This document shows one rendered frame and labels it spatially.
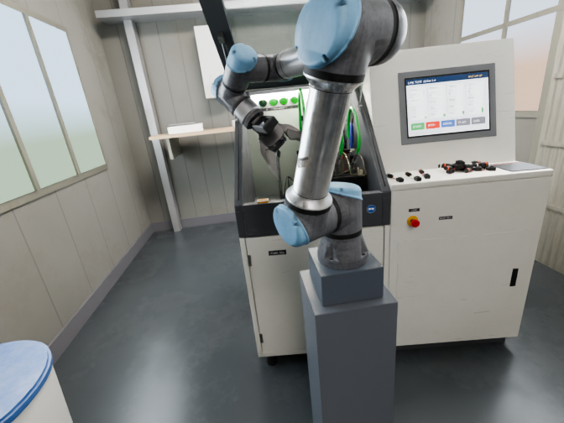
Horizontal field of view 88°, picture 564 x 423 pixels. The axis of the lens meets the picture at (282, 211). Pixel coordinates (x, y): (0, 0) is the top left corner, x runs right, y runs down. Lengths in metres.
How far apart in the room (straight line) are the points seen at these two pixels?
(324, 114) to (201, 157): 3.20
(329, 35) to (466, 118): 1.30
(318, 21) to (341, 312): 0.68
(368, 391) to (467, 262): 0.85
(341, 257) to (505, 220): 1.01
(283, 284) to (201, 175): 2.52
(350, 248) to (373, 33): 0.52
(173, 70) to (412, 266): 3.14
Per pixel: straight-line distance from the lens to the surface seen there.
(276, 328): 1.65
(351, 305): 0.89
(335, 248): 0.84
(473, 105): 1.79
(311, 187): 0.66
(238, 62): 0.87
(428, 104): 1.69
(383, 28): 0.60
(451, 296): 1.75
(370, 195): 1.35
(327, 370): 1.00
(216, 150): 3.70
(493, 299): 1.88
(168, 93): 3.75
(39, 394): 1.37
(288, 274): 1.46
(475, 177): 1.53
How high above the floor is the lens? 1.34
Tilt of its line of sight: 20 degrees down
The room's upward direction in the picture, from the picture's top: 6 degrees counter-clockwise
